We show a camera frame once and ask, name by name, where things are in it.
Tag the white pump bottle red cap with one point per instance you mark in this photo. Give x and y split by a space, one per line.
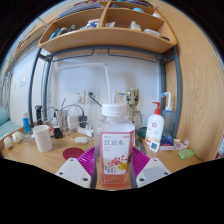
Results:
154 128

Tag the white power strip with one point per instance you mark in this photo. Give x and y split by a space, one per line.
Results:
85 132

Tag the clear bottle with pink drink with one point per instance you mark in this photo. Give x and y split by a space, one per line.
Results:
115 150

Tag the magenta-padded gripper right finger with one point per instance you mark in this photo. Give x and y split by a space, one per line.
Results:
151 170

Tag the tree creature figurine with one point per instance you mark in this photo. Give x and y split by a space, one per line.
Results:
133 103

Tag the teal cushion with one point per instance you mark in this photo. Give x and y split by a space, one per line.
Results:
6 123

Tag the small blue box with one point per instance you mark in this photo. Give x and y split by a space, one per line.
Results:
166 141

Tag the white charger block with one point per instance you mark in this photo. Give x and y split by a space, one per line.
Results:
73 121

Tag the flat round red coaster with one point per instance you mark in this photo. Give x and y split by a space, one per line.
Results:
71 154

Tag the white paper cup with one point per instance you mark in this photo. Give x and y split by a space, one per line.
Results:
42 138

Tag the blue tube white cap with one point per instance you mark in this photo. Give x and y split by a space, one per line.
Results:
26 124

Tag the white wall socket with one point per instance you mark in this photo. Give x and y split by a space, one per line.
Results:
93 96
120 96
78 97

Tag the white round pouch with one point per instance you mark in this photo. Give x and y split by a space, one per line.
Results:
18 136
8 142

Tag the black charger plug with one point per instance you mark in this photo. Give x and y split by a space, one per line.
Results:
83 120

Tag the small white coded card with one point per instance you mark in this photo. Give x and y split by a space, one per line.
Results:
154 146

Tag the small black block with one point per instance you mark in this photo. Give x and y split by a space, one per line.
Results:
58 132

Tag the clear squeeze bottle with nozzle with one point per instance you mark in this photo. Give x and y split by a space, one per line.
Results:
168 118

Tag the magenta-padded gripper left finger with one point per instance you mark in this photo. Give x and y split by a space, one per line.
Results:
74 170

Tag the wooden shelf unit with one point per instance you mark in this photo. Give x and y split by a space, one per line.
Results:
106 35

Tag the black electric shaver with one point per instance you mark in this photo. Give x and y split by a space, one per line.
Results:
39 115

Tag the grey metal desk frame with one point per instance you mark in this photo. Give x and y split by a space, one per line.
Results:
177 86

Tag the dark green round jar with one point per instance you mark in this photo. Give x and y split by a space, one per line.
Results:
142 132

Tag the steel tumbler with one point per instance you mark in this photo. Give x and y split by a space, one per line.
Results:
61 120

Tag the white oval earbuds case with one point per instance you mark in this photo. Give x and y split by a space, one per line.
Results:
81 140

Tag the white wall pipe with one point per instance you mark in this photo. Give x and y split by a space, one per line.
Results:
107 81

